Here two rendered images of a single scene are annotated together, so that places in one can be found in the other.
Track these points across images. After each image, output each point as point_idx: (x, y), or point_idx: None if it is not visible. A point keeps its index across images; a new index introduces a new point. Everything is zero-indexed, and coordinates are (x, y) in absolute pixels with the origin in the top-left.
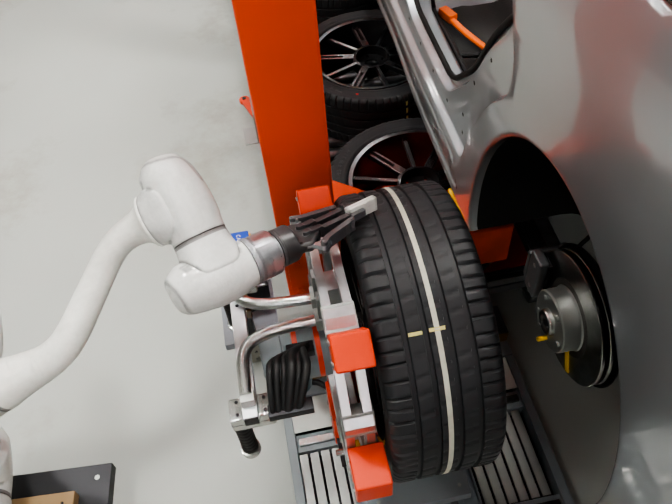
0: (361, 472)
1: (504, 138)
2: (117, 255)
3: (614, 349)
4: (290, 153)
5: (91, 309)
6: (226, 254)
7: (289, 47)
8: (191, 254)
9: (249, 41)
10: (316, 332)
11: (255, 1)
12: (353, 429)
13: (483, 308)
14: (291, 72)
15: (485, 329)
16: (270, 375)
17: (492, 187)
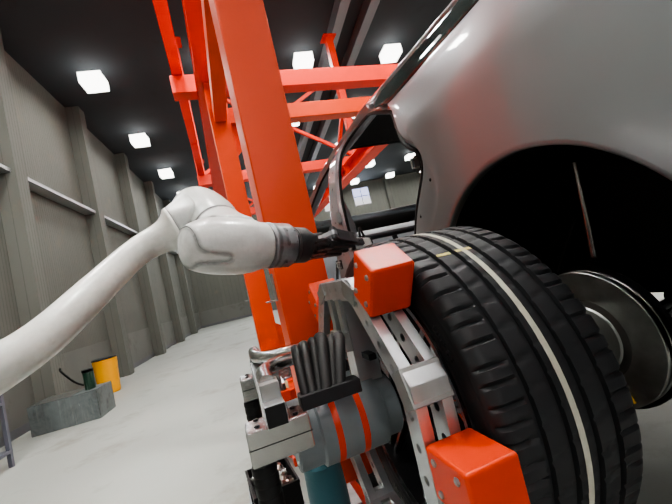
0: (460, 457)
1: None
2: (135, 248)
3: (652, 305)
4: (301, 291)
5: (89, 289)
6: (241, 214)
7: (290, 200)
8: (207, 214)
9: (264, 195)
10: None
11: (266, 169)
12: (420, 383)
13: (496, 235)
14: (294, 219)
15: (510, 244)
16: (296, 347)
17: None
